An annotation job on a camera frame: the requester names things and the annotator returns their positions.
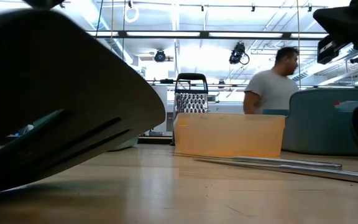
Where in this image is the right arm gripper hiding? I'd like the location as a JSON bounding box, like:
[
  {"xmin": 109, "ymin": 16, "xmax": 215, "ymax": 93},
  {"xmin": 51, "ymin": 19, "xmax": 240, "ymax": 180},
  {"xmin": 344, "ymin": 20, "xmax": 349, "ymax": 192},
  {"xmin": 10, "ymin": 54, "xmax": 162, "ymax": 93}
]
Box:
[{"xmin": 313, "ymin": 0, "xmax": 358, "ymax": 50}]

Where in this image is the black slotted spatula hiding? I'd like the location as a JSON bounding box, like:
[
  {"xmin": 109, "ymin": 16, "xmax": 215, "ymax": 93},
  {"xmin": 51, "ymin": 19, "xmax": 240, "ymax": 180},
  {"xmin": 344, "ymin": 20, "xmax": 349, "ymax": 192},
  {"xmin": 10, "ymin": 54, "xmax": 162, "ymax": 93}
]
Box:
[{"xmin": 0, "ymin": 9, "xmax": 167, "ymax": 195}]

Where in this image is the thin vertical pole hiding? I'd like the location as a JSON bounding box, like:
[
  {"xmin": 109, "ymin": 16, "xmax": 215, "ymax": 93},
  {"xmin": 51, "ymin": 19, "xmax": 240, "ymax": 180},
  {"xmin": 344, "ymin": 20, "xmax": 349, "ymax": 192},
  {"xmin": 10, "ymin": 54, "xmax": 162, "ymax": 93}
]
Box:
[{"xmin": 296, "ymin": 0, "xmax": 301, "ymax": 91}]

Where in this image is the person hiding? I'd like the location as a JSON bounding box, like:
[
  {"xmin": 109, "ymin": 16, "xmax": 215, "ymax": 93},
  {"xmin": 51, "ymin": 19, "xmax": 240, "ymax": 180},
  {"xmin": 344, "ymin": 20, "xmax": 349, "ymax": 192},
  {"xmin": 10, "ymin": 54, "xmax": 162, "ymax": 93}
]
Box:
[{"xmin": 243, "ymin": 46, "xmax": 300, "ymax": 115}]

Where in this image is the teal flat tray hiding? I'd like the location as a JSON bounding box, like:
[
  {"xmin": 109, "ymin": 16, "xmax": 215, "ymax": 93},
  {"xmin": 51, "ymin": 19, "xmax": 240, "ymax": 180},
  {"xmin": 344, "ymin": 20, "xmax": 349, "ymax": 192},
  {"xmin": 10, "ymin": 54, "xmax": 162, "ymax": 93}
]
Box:
[{"xmin": 262, "ymin": 108, "xmax": 290, "ymax": 116}]

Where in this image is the white cabinet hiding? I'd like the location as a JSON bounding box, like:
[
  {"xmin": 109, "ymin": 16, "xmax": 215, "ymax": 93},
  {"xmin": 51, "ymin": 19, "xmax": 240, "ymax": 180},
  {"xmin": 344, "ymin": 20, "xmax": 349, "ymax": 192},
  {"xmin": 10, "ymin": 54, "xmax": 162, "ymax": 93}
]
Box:
[{"xmin": 152, "ymin": 85, "xmax": 168, "ymax": 137}]

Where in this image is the translucent orange plastic container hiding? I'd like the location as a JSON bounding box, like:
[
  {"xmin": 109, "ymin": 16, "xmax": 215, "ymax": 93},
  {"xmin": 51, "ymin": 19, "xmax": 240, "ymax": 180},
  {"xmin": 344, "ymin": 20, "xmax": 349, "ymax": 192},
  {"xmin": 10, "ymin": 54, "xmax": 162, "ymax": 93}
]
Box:
[{"xmin": 172, "ymin": 112, "xmax": 287, "ymax": 159}]

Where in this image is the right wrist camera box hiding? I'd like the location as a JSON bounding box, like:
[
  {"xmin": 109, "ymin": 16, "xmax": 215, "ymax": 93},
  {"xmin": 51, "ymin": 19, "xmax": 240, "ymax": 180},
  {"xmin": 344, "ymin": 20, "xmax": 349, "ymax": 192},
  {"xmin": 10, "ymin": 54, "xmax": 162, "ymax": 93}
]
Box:
[{"xmin": 317, "ymin": 34, "xmax": 348, "ymax": 65}]

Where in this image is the dark hanging cable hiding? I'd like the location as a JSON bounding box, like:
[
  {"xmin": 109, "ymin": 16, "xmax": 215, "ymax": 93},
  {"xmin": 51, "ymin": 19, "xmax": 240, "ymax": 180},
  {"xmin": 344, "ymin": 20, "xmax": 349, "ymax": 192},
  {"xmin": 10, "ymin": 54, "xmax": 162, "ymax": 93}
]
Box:
[{"xmin": 94, "ymin": 0, "xmax": 104, "ymax": 35}]

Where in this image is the white hanging ring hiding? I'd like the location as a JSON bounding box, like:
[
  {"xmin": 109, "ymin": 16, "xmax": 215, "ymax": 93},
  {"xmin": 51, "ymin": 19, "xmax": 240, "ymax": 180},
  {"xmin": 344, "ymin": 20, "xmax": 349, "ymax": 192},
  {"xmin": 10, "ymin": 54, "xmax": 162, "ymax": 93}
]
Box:
[{"xmin": 124, "ymin": 6, "xmax": 140, "ymax": 24}]

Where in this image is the black ceiling camera with cable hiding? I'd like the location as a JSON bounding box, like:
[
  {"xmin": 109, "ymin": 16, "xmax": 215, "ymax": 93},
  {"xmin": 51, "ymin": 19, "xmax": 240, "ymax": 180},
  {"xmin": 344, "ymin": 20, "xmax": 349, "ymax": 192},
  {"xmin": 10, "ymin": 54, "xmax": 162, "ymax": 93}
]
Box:
[{"xmin": 228, "ymin": 42, "xmax": 250, "ymax": 65}]

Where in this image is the black round ceiling camera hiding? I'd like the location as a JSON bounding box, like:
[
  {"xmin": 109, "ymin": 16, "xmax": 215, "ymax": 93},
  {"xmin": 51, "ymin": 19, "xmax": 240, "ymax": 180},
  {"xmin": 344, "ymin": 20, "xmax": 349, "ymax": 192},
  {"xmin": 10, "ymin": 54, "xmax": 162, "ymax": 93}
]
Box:
[{"xmin": 154, "ymin": 49, "xmax": 167, "ymax": 63}]

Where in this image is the black horizontal rail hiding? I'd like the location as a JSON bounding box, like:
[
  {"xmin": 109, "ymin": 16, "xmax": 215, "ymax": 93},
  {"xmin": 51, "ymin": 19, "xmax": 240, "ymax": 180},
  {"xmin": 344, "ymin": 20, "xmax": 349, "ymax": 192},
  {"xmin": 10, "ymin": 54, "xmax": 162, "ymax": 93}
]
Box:
[{"xmin": 147, "ymin": 82, "xmax": 358, "ymax": 90}]

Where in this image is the black overhead frame bar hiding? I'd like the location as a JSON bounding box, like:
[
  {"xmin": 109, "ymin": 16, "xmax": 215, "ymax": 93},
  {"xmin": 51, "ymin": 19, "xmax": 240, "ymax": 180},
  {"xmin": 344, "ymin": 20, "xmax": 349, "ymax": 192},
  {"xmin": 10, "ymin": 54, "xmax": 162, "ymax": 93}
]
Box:
[{"xmin": 85, "ymin": 30, "xmax": 329, "ymax": 40}]

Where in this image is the steel box grater, black handle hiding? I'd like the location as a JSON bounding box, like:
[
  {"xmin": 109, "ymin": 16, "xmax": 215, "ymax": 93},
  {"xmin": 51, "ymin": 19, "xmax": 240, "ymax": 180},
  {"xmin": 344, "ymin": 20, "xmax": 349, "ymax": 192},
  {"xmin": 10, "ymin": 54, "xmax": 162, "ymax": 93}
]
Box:
[{"xmin": 172, "ymin": 73, "xmax": 209, "ymax": 114}]

